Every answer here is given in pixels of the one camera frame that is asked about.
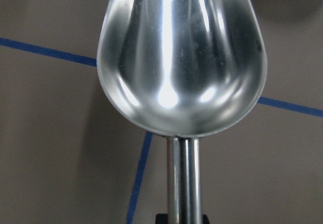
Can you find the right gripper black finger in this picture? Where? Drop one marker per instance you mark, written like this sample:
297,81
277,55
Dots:
161,218

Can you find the metal ice scoop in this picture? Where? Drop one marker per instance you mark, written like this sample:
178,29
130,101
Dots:
182,69

